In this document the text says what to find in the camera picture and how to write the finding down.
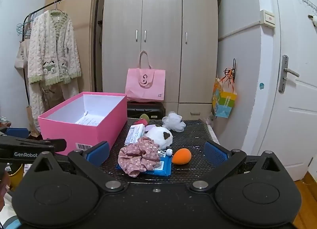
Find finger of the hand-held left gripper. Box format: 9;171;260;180
0;127;30;141
37;138;67;155

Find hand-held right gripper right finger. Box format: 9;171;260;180
189;141;283;192

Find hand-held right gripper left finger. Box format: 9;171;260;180
31;141;124;192

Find orange makeup sponge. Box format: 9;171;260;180
172;148;192;165

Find pink cardboard box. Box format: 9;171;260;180
38;92;128;156

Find pink floral scrunchie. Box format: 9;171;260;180
117;137;161;178

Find white tissue packet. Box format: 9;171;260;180
124;124;146;146

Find clear plastic wrapper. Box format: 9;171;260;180
162;111;186;132

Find blue wipes packet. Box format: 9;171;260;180
116;156;173;177

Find white plush with brown patch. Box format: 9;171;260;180
145;126;174;149

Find person's left hand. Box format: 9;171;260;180
0;163;11;196

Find grey striped cloth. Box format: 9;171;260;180
207;124;221;148

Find yellow bucket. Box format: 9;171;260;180
7;163;25;190

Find printed white paper sheet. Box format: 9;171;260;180
74;112;99;126

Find colourful paper gift bag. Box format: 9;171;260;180
212;77;238;118

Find fluffy cream pajama pants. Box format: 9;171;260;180
28;80;80;118

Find black suitcase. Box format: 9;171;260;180
127;101;166;120

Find beige canvas tote bag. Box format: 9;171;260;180
14;38;31;71

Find white door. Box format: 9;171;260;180
253;0;317;182

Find pink tote bag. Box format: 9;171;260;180
124;51;166;103

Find fluffy cream green pajama jacket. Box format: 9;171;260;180
27;10;82;86

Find beige tall wooden cabinet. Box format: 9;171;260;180
45;0;111;93

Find light grey three-door wardrobe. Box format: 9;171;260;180
101;0;220;120

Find bunch of wire hangers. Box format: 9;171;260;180
17;13;37;38

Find silver door handle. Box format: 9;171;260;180
279;55;300;93

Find white wall switch box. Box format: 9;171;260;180
260;10;276;28

